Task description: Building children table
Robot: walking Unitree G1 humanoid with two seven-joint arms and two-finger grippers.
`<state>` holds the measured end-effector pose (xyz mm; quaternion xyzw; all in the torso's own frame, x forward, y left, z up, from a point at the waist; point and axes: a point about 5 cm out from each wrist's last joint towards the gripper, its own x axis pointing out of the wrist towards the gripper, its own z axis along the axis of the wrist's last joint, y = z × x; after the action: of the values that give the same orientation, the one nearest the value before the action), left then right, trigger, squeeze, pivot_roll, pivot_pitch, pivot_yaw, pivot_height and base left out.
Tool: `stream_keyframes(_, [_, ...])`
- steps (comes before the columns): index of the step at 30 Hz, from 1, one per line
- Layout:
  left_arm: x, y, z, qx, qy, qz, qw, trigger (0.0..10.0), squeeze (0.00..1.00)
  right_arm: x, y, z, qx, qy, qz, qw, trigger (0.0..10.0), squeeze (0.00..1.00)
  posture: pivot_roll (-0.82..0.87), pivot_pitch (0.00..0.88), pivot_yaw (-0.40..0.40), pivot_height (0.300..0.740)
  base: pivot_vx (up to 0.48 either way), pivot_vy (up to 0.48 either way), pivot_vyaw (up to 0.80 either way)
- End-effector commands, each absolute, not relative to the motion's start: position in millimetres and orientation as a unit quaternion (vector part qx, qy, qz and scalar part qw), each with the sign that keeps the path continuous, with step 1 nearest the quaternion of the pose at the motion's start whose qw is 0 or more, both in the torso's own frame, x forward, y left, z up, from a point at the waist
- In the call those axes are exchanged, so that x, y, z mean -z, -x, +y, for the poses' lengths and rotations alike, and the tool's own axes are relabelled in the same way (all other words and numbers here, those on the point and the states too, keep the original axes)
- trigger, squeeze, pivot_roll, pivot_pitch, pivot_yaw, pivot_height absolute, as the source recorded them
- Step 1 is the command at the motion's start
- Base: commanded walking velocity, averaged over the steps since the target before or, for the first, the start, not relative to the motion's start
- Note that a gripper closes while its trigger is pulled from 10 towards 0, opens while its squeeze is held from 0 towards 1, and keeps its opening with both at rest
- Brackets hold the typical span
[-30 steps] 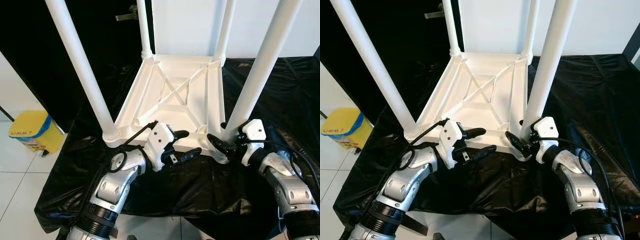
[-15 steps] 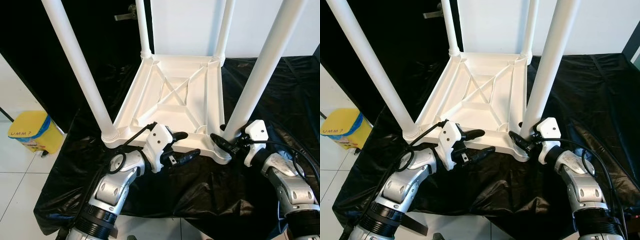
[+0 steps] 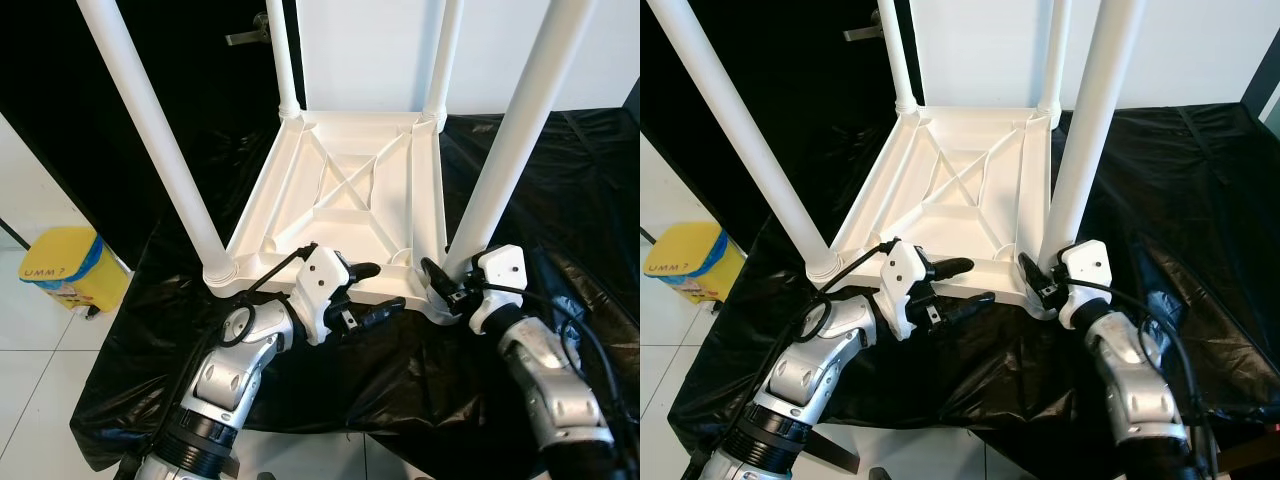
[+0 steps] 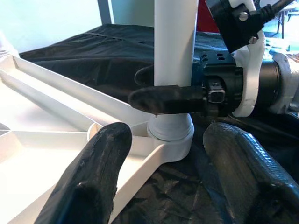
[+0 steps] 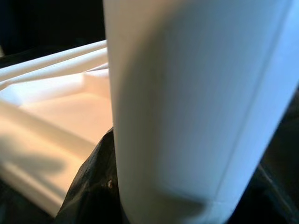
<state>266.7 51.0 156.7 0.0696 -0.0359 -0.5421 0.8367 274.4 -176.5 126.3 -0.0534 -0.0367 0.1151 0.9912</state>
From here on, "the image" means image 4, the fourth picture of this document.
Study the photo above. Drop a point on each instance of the dark red curtain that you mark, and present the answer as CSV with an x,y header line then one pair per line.
x,y
205,21

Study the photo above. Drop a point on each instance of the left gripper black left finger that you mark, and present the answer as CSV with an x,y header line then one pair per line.
x,y
93,172

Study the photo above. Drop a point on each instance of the white plastic table top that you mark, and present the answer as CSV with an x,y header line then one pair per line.
x,y
46,144

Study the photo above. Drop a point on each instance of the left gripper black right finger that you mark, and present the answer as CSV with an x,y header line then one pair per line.
x,y
247,177

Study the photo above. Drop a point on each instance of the black plastic table cover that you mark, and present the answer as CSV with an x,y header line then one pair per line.
x,y
105,46

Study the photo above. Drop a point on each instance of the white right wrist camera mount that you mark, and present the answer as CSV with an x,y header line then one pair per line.
x,y
252,81

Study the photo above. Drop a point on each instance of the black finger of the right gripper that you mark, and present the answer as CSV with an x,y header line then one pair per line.
x,y
144,75

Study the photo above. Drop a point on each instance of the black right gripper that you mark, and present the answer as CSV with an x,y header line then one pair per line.
x,y
224,79

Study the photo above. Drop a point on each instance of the dark grey wall post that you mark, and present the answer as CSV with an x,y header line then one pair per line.
x,y
104,11

